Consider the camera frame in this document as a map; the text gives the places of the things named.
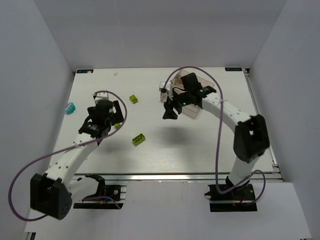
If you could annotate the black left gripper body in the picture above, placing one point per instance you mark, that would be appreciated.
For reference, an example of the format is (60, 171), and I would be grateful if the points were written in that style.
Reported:
(116, 113)

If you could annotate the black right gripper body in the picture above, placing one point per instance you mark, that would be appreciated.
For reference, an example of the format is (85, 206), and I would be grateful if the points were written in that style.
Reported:
(173, 105)

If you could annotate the teal flower face lego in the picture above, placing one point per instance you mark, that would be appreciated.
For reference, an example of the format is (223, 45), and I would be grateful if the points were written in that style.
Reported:
(70, 108)

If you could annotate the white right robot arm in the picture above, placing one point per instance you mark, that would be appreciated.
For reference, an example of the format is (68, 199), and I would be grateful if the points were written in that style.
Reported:
(251, 138)

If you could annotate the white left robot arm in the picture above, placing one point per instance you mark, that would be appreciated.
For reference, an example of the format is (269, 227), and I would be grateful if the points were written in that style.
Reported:
(53, 193)

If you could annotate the clear tiered plastic organizer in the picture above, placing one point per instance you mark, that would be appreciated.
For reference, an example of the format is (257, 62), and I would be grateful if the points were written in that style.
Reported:
(190, 82)

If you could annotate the lime green lego brick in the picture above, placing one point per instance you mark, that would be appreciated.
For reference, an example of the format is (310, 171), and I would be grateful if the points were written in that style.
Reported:
(133, 99)

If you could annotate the lime green long lego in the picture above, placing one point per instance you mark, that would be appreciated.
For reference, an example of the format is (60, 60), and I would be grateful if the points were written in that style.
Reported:
(138, 139)

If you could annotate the right blue corner sticker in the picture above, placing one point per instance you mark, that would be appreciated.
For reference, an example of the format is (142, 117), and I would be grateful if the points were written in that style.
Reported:
(233, 69)

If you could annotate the blue corner sticker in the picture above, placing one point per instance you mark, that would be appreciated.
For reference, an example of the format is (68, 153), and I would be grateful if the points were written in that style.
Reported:
(233, 69)
(84, 71)

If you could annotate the left blue corner sticker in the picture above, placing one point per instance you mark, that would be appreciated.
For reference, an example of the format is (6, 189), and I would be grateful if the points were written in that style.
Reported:
(84, 71)

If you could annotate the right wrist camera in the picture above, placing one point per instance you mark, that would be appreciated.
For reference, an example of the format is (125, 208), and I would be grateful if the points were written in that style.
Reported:
(164, 90)

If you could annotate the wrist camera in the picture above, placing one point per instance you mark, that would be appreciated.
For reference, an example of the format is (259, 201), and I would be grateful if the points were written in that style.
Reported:
(101, 98)
(164, 90)

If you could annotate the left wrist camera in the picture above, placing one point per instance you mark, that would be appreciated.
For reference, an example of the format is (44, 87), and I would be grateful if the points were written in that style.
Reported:
(101, 98)

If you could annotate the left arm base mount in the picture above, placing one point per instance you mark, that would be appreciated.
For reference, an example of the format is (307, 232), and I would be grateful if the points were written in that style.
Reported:
(96, 193)

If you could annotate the aluminium table edge rail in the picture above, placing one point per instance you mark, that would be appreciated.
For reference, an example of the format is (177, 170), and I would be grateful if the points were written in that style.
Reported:
(275, 176)

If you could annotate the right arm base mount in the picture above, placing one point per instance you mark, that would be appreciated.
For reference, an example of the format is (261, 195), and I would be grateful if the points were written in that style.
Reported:
(241, 201)

